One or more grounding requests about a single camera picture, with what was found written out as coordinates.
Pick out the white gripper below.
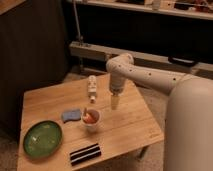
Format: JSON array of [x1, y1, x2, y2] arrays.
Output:
[[109, 76, 125, 110]]

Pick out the green ceramic bowl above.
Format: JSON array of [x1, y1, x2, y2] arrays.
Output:
[[23, 120, 63, 159]]

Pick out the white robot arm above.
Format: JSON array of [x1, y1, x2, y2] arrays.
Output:
[[106, 53, 213, 171]]

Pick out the white cup with carrot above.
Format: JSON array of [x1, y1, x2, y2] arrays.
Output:
[[81, 108, 101, 133]]

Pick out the blue sponge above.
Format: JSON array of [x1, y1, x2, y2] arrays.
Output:
[[61, 109, 81, 123]]

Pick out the wooden table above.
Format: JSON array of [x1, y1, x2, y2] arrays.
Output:
[[17, 75, 164, 171]]

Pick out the metal pole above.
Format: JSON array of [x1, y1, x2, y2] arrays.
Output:
[[72, 0, 84, 72]]

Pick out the grey wall rail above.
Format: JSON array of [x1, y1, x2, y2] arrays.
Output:
[[69, 41, 213, 72]]

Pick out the black handle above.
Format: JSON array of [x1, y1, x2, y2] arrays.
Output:
[[168, 57, 198, 67]]

